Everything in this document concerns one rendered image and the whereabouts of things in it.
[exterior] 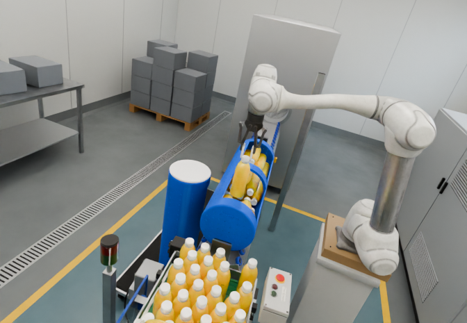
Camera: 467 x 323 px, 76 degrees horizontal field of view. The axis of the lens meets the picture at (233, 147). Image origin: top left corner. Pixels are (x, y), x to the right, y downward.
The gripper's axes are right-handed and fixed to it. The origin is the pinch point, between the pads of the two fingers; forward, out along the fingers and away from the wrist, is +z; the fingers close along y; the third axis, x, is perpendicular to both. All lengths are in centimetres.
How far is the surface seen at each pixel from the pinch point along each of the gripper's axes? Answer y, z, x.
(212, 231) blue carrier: 6.5, 42.6, 11.8
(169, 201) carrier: 45, 64, -27
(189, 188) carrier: 33, 49, -25
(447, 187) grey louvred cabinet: -170, 51, -142
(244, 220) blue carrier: -7.7, 29.8, 11.8
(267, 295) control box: -25, 38, 42
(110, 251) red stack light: 34, 24, 57
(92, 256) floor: 108, 147, -30
